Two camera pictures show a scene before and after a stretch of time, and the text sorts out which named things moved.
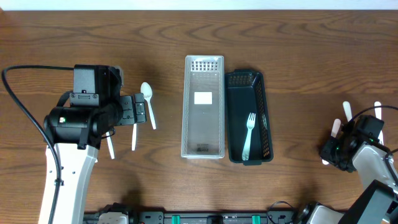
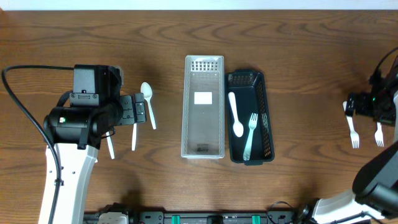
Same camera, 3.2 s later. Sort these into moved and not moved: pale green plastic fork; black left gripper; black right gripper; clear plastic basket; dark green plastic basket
Moved: black right gripper
Not moved: black left gripper; pale green plastic fork; clear plastic basket; dark green plastic basket
